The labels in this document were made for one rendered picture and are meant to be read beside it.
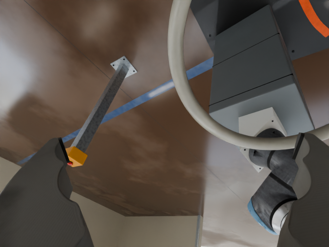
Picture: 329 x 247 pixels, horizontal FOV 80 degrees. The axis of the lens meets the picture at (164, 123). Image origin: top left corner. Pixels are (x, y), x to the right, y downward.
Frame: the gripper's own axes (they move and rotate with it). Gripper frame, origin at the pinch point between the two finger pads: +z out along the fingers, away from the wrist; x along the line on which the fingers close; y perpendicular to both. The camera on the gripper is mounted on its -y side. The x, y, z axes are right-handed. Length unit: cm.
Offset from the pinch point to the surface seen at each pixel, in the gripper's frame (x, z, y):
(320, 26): 103, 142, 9
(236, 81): 34, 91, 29
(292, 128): 60, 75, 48
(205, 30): 27, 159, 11
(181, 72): 1.7, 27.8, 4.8
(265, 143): 21.6, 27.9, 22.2
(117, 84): -49, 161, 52
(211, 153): 55, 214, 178
